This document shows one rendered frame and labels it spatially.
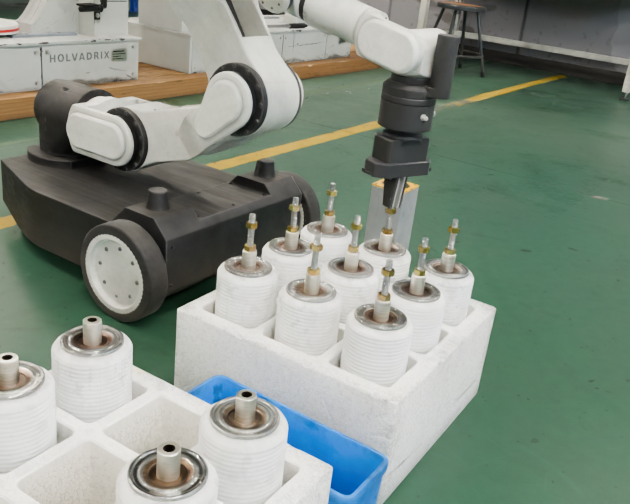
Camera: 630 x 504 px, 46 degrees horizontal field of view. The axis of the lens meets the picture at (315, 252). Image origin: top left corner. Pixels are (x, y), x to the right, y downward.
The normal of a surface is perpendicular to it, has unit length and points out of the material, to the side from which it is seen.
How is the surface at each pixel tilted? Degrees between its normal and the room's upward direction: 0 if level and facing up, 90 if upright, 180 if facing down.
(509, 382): 0
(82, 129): 90
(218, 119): 90
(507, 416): 0
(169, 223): 46
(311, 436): 88
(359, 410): 90
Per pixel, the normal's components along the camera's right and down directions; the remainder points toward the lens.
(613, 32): -0.56, 0.26
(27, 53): 0.82, 0.30
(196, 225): 0.66, -0.42
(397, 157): 0.54, 0.38
